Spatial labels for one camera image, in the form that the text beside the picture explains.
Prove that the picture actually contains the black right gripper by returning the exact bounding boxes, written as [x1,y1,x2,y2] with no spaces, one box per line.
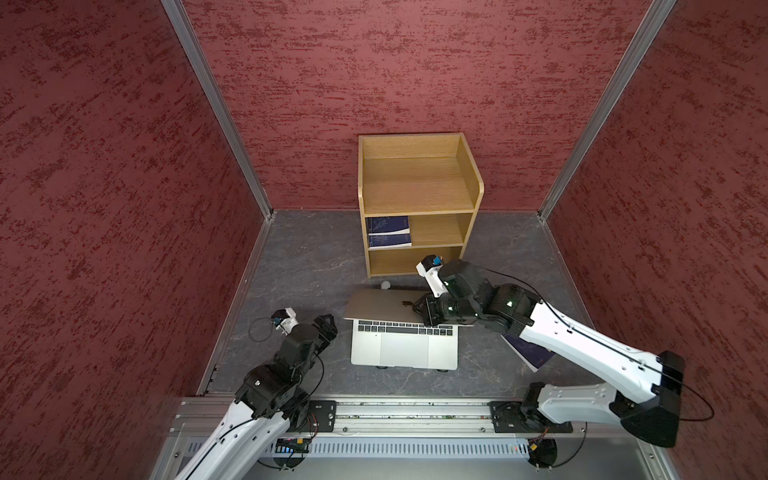
[410,289,480,325]

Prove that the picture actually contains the silver laptop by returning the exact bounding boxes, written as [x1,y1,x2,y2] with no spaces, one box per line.
[344,289,459,371]

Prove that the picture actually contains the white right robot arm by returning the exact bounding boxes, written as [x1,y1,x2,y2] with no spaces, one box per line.
[414,255,685,448]

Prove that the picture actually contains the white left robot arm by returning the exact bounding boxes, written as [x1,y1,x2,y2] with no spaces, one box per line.
[176,314,338,479]

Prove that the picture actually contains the blue books on shelf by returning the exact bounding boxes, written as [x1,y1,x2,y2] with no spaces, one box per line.
[365,216,412,250]

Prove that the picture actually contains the wooden bookshelf cabinet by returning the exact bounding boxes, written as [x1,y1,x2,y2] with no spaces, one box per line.
[357,132,485,277]

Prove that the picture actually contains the blue notebook on floor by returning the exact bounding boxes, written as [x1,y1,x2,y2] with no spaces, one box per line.
[502,334,555,372]

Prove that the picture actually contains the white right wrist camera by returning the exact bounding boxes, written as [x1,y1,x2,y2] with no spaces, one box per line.
[417,255,448,298]

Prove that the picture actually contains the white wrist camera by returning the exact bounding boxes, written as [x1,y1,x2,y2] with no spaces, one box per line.
[271,307,298,336]
[417,255,448,298]

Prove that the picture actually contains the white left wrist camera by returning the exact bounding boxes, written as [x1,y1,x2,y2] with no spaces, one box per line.
[271,307,298,336]

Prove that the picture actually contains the white perforated cable tray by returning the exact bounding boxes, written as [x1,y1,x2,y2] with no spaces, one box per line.
[269,436,532,461]

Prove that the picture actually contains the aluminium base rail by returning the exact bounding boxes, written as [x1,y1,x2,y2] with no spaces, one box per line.
[150,395,678,479]

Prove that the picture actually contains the left aluminium corner post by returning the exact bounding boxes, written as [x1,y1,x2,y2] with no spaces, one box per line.
[161,0,274,222]

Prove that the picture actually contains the aluminium corner post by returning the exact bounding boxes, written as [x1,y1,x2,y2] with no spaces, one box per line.
[538,0,676,224]
[161,0,274,222]

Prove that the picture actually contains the right aluminium corner post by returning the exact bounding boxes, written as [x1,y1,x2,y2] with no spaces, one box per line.
[538,0,676,224]

